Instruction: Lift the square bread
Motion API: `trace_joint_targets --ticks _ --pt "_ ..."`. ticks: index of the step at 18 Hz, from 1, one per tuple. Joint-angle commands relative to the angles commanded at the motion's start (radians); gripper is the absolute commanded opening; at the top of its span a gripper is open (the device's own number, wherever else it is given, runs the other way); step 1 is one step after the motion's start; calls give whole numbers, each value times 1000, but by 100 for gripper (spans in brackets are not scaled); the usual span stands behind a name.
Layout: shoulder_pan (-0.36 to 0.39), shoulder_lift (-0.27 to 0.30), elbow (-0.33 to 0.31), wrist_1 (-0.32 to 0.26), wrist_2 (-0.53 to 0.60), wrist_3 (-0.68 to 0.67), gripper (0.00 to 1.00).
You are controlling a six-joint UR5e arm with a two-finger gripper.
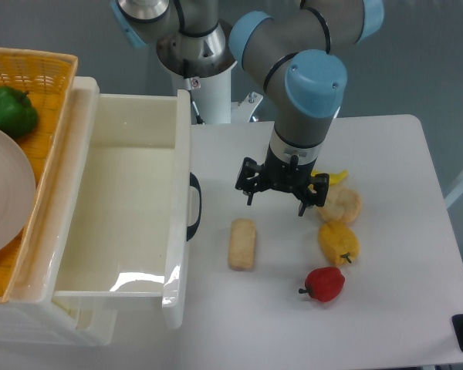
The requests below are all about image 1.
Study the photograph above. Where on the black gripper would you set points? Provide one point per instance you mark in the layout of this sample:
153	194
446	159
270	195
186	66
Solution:
288	167

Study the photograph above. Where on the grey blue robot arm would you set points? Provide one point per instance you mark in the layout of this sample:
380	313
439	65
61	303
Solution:
294	62

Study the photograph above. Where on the round bread roll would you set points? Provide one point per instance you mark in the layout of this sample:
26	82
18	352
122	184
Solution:
342	204

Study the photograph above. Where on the yellow banana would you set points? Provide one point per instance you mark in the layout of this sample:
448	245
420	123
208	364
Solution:
335	178

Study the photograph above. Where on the yellow bell pepper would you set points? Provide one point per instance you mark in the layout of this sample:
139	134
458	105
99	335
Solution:
338	243

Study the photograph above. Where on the red bell pepper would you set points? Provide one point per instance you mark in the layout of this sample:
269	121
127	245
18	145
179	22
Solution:
323	284

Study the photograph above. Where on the white open drawer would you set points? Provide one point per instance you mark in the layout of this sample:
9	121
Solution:
127	247

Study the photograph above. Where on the orange woven basket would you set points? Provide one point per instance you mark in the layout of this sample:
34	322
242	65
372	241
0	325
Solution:
48	77

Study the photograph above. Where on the beige round plate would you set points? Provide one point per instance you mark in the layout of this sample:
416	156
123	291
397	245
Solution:
17	189

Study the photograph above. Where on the green bell pepper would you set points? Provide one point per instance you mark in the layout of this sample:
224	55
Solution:
18	117

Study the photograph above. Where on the white plastic drawer cabinet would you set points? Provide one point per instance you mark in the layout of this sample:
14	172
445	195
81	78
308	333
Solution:
31	315

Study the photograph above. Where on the black drawer handle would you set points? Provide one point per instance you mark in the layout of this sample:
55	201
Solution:
195	207

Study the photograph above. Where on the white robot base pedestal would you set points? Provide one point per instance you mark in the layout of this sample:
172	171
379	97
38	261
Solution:
211	98

